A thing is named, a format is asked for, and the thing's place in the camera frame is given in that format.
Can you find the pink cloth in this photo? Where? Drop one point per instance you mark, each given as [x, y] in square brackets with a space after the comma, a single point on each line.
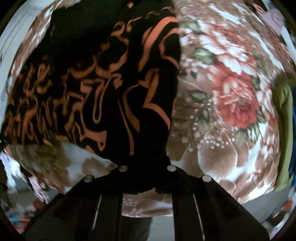
[275, 18]

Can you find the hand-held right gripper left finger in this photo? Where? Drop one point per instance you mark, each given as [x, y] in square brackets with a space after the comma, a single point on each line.
[111, 185]

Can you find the floral blanket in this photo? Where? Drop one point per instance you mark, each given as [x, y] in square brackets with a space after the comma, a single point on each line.
[231, 69]

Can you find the blue shirt with white letters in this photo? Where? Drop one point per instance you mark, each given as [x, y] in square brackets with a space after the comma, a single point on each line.
[292, 171]

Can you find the green cloth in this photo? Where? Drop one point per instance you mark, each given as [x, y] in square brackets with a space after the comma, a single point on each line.
[284, 139]

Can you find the black hoodie with orange print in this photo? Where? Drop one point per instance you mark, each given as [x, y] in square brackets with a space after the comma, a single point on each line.
[104, 81]

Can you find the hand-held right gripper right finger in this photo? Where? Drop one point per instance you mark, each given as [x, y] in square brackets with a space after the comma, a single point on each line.
[182, 185]

